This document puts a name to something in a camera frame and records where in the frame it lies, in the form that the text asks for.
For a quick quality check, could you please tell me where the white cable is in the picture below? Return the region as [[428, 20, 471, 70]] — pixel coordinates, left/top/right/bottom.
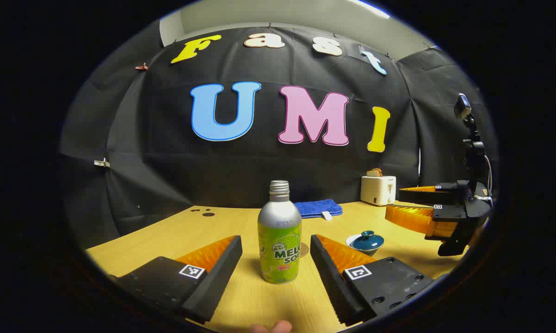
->
[[485, 155, 494, 204]]

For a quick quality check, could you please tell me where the white toaster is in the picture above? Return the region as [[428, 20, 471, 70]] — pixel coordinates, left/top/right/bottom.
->
[[360, 175, 397, 206]]

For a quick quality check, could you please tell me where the teal teacup lid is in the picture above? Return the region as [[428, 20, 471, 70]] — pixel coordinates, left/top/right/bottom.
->
[[350, 230, 385, 250]]

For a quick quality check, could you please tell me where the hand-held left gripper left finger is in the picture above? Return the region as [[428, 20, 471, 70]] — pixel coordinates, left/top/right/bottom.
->
[[107, 235, 243, 324]]

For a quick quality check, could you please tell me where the blue folded towel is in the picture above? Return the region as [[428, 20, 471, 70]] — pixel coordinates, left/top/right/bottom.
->
[[294, 199, 343, 219]]

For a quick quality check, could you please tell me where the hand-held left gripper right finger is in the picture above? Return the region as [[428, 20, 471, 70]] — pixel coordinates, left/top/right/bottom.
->
[[310, 234, 438, 327]]

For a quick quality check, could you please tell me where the black backdrop cloth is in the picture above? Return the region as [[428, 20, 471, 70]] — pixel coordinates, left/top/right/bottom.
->
[[58, 21, 498, 250]]

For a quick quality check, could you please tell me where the white teacup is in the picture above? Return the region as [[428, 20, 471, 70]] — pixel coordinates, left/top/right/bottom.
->
[[346, 234, 385, 257]]

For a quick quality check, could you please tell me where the silver green water bottle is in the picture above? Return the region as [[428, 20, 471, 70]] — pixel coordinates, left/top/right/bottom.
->
[[257, 180, 303, 284]]

